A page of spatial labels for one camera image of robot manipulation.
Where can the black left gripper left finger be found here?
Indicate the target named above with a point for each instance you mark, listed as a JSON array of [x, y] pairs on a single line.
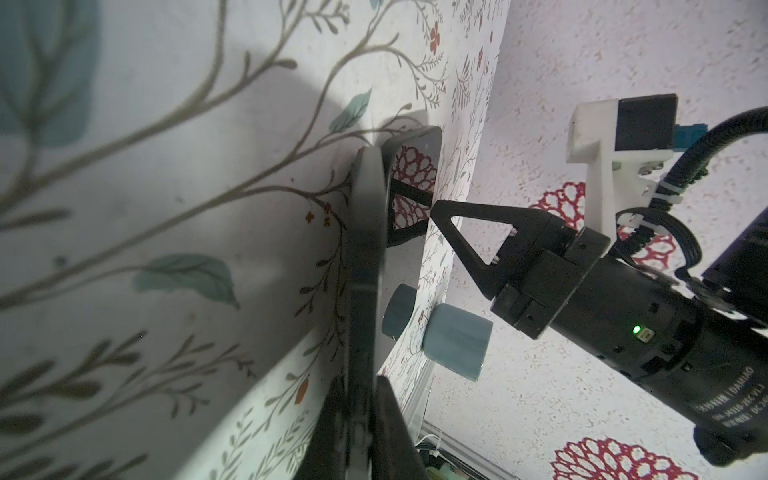
[[325, 455]]

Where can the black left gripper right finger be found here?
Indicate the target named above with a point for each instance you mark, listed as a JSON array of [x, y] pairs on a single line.
[[394, 454]]

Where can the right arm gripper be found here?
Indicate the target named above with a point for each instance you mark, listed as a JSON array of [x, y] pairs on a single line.
[[542, 274]]

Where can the black phone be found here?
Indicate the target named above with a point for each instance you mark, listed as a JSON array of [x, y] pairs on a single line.
[[365, 251]]

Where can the teal ceramic cup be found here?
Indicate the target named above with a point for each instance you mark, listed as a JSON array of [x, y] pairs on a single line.
[[457, 340]]

